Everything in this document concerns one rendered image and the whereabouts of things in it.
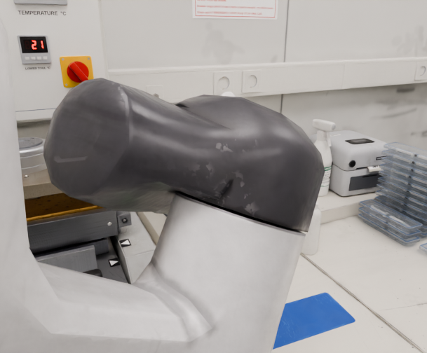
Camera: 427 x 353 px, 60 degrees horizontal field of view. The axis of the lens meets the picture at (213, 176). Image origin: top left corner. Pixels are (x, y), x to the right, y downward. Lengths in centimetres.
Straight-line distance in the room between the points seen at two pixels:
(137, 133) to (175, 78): 91
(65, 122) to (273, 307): 17
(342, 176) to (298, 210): 104
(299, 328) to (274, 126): 64
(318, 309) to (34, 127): 69
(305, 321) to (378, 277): 26
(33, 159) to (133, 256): 21
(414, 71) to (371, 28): 28
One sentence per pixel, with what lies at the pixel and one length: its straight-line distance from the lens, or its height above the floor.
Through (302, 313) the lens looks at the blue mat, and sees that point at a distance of 86.
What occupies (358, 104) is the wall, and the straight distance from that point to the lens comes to 162.
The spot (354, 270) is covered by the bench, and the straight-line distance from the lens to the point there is 102.
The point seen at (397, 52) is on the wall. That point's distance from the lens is 173.
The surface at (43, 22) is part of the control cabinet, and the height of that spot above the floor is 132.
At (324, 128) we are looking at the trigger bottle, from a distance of 122.
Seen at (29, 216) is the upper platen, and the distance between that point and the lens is 60.
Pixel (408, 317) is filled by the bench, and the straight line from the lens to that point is 92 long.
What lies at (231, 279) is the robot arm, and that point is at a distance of 22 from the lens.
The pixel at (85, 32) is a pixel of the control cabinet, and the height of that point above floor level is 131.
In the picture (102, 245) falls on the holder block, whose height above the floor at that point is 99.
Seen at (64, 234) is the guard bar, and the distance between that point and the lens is 59.
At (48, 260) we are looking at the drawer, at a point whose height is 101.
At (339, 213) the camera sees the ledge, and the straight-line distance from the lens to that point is 124.
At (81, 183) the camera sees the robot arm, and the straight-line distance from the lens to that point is 22.
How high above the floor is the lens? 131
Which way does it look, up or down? 21 degrees down
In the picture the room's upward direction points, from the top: straight up
